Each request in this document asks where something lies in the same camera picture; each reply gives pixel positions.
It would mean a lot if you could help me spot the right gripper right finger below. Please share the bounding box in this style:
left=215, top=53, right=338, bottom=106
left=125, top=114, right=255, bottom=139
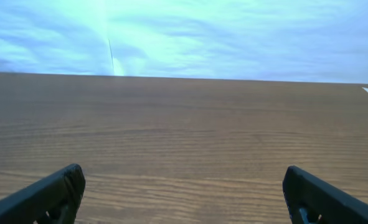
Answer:
left=281, top=165, right=368, bottom=224

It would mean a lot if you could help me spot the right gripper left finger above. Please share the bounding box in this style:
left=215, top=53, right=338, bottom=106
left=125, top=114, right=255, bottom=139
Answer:
left=0, top=163, right=87, bottom=224

